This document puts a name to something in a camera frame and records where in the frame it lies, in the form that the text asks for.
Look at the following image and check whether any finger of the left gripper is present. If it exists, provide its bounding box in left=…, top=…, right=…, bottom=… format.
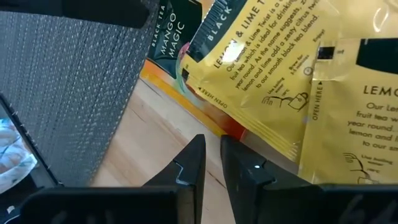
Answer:
left=0, top=0, right=150, bottom=29

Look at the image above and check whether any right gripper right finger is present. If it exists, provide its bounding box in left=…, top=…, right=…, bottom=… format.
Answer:
left=220, top=134, right=323, bottom=224

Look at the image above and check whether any yellow tea packet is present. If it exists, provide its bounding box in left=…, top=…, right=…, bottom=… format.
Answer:
left=326, top=0, right=398, bottom=40
left=179, top=0, right=343, bottom=163
left=297, top=37, right=398, bottom=185

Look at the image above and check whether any grey woven placemat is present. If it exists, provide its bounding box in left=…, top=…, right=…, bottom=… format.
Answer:
left=0, top=0, right=161, bottom=188

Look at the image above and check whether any red fruit tea packet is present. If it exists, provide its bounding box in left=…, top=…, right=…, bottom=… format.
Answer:
left=139, top=0, right=249, bottom=141

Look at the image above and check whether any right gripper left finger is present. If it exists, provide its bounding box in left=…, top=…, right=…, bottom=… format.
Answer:
left=142, top=134, right=206, bottom=224

